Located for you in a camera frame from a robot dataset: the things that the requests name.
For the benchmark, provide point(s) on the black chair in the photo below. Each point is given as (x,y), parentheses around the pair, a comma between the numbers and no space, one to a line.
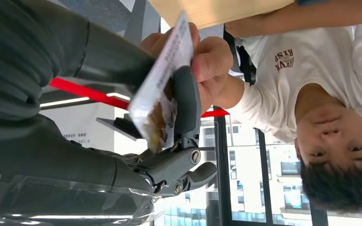
(246,65)

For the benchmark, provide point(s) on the dark flat panel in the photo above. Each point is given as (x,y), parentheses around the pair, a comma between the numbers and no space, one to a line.
(124,126)

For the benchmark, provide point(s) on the light wood desk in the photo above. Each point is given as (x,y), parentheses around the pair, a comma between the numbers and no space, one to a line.
(215,12)

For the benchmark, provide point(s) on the person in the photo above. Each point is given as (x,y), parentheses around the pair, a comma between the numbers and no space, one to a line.
(293,93)

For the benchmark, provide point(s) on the white ceiling light strip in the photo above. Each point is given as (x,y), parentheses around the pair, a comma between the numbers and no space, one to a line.
(62,102)

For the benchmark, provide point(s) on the black window frame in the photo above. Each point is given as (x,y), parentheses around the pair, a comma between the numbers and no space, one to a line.
(221,171)

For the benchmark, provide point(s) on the grey slanted panel stand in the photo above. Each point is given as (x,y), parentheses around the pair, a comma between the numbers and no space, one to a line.
(137,18)

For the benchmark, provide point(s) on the clear right wrist cover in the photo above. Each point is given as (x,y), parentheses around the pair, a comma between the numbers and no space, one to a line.
(59,202)

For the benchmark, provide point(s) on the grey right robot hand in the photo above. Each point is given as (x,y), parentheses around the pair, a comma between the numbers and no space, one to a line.
(74,162)

